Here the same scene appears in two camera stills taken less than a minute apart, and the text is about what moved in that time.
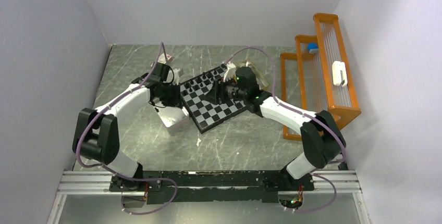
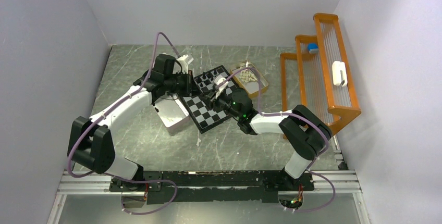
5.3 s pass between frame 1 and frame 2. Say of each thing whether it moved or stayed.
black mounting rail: stayed
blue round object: stayed
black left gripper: moved
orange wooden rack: stayed
